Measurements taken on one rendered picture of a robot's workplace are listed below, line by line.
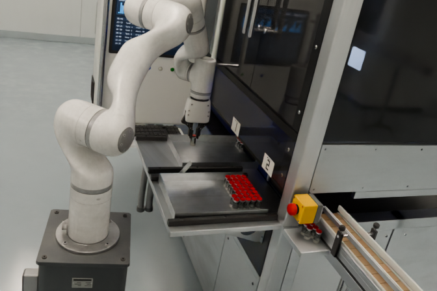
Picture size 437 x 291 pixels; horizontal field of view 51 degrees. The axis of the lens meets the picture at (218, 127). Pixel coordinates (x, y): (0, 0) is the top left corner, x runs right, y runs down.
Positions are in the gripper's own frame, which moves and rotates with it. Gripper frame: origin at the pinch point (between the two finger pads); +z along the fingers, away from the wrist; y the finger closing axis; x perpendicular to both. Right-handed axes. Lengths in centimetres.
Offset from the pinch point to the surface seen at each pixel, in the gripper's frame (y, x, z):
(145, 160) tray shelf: 18.3, -0.6, 13.2
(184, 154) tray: 1.2, -5.4, 12.7
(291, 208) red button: -20, 54, 2
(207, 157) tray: -8.6, -3.5, 12.7
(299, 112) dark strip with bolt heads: -23, 40, -26
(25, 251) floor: 68, -58, 99
